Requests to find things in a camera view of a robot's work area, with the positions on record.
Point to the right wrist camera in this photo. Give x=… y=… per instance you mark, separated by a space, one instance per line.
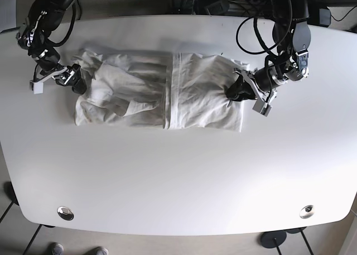
x=37 y=87

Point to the white printed T-shirt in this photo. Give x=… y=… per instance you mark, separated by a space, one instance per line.
x=158 y=89

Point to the right grey shoe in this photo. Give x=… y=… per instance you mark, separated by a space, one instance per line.
x=98 y=251

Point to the left silver table grommet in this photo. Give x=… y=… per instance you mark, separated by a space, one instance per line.
x=65 y=213

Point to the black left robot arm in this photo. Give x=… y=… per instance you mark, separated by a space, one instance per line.
x=290 y=33

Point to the left grey shoe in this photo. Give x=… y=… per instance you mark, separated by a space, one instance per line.
x=56 y=249

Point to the right silver table grommet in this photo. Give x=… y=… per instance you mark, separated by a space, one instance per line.
x=307 y=212

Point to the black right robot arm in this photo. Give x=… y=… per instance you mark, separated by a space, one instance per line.
x=43 y=18

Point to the grey shoe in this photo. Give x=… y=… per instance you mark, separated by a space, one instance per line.
x=56 y=249
x=98 y=251

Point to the silver table grommet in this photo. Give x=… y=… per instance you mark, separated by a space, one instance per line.
x=65 y=213
x=307 y=212

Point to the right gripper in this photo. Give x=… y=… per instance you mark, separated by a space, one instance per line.
x=48 y=66

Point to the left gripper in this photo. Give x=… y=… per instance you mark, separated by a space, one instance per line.
x=262 y=84

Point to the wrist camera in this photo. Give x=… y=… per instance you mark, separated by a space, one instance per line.
x=37 y=87
x=262 y=107

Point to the black round stand base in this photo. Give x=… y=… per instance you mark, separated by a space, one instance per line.
x=273 y=239

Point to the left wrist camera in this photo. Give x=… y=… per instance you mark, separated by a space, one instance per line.
x=262 y=107

